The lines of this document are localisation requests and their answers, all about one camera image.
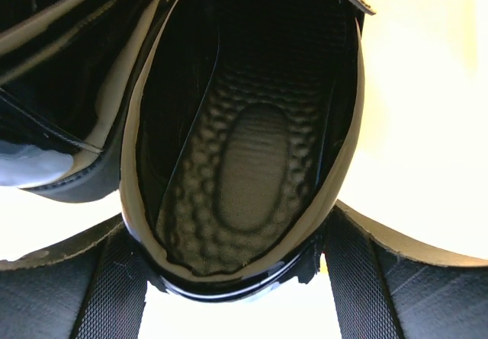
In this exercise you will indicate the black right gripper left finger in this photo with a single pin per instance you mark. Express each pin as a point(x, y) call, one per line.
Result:
point(87, 286)

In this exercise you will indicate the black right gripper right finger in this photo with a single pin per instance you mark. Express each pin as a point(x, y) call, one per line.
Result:
point(388, 285)

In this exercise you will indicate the black leather shoe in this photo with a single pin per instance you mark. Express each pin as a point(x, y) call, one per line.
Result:
point(65, 70)
point(243, 120)

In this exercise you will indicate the yellow plastic shoe cabinet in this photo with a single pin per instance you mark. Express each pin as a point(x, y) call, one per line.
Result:
point(421, 163)

